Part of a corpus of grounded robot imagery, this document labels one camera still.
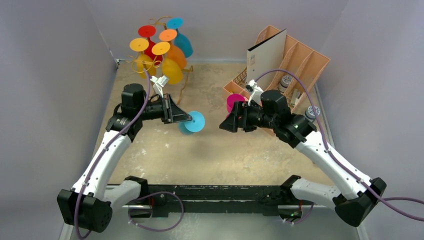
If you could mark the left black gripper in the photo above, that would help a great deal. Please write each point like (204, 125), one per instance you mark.
(171, 112)

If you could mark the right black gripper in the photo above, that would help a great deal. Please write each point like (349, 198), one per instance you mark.
(244, 116)

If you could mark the blue wine glass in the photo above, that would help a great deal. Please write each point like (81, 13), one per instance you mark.
(195, 125)
(181, 41)

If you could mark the pink wine glass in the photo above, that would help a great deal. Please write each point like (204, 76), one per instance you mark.
(232, 99)

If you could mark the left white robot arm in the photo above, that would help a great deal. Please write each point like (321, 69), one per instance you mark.
(89, 204)

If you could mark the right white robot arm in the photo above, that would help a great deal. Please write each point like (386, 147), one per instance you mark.
(353, 195)

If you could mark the front yellow wine glass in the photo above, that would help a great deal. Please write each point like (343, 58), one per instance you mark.
(170, 67)

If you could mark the yellow wine glass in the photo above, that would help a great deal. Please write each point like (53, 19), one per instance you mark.
(141, 63)
(170, 67)

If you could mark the orange wine glass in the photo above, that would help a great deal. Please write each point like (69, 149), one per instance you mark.
(174, 53)

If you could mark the rear yellow wine glass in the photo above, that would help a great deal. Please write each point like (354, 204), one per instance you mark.
(141, 63)

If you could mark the red wine glass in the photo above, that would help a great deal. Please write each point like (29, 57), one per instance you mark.
(148, 31)

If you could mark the patterned tin in organizer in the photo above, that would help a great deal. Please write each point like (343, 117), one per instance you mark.
(284, 83)

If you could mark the grey tape roll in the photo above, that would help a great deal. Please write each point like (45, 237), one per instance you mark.
(312, 113)

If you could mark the white binder folder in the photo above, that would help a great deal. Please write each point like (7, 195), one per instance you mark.
(267, 53)

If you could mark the peach plastic file organizer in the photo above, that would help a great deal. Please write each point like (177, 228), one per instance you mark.
(306, 63)

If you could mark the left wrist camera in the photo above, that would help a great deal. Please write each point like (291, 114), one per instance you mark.
(158, 84)

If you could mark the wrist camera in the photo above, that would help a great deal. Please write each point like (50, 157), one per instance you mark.
(158, 84)
(255, 92)

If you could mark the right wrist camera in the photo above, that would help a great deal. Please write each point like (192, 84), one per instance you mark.
(255, 92)

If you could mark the gold wire glass rack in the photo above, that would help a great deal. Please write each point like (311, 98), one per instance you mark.
(160, 25)

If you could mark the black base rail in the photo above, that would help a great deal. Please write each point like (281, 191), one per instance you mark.
(267, 200)

